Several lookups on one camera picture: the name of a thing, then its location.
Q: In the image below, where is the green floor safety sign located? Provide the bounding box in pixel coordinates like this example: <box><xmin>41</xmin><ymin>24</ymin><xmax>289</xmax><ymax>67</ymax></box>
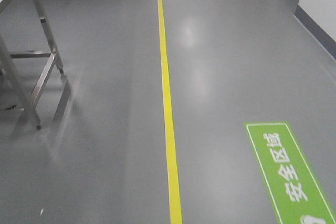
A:
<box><xmin>245</xmin><ymin>122</ymin><xmax>335</xmax><ymax>223</ymax></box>

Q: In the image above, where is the stainless steel table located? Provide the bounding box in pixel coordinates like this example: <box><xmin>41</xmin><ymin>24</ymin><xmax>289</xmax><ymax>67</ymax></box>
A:
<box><xmin>1</xmin><ymin>0</ymin><xmax>64</xmax><ymax>130</ymax></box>

